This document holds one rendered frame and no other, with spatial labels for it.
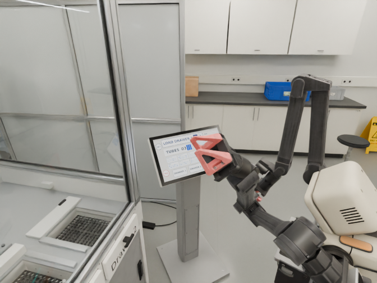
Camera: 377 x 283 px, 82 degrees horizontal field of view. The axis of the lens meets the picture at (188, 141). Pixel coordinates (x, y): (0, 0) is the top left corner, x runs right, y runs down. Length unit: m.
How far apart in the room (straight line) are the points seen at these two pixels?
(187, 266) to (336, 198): 1.55
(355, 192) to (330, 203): 0.07
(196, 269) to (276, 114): 2.47
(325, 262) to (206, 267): 1.47
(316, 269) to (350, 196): 0.21
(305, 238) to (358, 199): 0.19
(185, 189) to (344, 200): 1.06
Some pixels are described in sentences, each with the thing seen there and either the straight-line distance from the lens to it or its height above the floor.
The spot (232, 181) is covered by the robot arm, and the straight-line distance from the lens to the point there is 0.62.
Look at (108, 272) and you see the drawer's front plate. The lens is 1.11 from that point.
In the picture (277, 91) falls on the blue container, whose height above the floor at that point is 1.04.
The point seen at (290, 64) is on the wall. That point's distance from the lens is 4.20.
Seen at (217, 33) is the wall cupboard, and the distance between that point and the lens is 3.63.
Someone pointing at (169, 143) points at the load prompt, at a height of 1.15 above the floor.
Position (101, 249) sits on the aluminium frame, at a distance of 1.03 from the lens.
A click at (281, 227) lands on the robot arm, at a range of 0.74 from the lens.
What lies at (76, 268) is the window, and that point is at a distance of 0.97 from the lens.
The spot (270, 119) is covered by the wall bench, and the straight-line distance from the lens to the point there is 3.61.
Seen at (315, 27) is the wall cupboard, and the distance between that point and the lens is 3.89.
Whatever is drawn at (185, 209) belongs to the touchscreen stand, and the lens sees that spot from 1.69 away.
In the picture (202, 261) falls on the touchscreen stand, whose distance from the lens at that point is 2.12.
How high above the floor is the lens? 1.75
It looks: 25 degrees down
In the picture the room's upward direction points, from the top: straight up
